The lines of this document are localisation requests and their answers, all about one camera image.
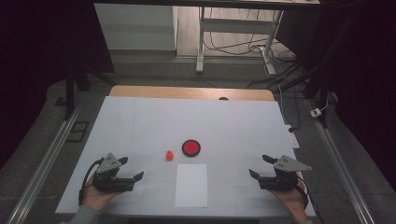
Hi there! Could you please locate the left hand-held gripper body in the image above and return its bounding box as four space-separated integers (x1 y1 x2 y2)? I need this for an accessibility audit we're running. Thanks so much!
92 152 135 193

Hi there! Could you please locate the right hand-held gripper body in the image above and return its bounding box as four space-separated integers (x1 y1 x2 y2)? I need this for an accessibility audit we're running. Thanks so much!
258 154 313 192

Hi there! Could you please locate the round red ink pad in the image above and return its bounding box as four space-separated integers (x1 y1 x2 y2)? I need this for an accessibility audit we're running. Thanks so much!
181 139 202 158

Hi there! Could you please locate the person's left hand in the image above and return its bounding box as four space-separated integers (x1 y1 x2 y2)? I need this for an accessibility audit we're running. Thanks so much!
80 178 123 213

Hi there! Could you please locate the person's right hand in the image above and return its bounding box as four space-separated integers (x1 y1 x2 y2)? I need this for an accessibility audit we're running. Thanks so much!
269 179 309 223

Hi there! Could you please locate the white power strip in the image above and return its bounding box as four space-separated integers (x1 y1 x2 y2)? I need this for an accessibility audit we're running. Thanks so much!
284 124 301 150

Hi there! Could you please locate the black floor socket box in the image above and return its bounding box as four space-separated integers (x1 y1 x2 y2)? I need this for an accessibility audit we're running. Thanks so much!
66 120 91 144

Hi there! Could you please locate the white paper sheet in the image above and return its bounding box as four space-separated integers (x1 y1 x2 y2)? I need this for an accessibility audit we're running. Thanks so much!
174 163 209 209

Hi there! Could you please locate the black metal stand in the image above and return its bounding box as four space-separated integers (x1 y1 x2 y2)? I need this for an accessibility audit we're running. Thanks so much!
63 60 120 121
270 18 335 129

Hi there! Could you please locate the wooden table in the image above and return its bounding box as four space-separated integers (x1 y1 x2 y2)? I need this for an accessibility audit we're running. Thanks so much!
108 85 276 103

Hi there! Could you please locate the white cabinet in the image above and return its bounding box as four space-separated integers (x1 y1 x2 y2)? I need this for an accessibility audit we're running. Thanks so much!
93 3 178 52

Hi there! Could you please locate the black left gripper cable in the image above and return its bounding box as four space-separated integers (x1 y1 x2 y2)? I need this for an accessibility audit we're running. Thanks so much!
78 157 106 206

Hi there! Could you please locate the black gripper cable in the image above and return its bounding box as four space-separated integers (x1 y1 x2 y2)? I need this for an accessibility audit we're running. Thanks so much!
297 176 310 210
78 157 106 206

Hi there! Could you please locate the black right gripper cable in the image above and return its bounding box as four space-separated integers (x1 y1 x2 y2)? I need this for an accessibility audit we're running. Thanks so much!
297 176 310 210

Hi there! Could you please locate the white power strip cable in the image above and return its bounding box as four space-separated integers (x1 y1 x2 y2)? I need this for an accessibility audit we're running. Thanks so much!
277 83 290 127

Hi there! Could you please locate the aluminium rail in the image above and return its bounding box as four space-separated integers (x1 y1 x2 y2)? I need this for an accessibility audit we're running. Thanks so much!
305 98 378 224
6 104 82 224

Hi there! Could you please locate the black floor cable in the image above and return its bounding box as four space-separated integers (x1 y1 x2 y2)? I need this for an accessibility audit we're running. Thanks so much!
204 7 281 58

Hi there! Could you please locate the white desk frame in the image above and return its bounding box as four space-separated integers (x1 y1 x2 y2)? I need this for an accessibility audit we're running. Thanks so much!
195 6 285 77

